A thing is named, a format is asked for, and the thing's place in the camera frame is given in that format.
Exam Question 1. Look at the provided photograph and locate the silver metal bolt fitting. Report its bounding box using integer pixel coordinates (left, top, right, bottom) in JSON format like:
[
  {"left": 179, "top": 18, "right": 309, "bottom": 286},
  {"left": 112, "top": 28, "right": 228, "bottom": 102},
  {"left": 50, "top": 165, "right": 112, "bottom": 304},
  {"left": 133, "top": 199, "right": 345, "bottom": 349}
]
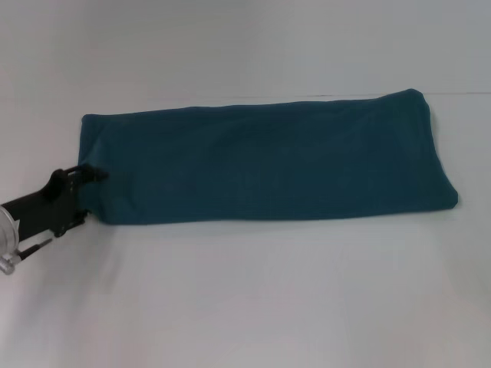
[{"left": 0, "top": 255, "right": 22, "bottom": 276}]

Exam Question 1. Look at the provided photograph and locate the teal blue shirt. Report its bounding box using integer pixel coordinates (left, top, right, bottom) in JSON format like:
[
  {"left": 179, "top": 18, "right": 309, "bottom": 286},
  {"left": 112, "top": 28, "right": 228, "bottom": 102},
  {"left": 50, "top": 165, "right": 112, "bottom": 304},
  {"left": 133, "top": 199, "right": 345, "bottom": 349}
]
[{"left": 78, "top": 88, "right": 460, "bottom": 227}]

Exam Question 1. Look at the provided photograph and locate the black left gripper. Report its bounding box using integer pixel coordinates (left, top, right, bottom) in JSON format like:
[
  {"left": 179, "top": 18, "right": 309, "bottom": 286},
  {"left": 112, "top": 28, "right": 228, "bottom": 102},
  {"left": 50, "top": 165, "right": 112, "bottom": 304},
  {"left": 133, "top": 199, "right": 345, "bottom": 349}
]
[{"left": 2, "top": 163, "right": 110, "bottom": 245}]

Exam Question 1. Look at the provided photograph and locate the thin dark cable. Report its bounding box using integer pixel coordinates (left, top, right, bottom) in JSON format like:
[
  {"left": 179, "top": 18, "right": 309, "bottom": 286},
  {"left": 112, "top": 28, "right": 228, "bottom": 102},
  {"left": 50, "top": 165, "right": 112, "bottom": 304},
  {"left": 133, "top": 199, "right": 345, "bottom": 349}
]
[{"left": 17, "top": 237, "right": 54, "bottom": 258}]

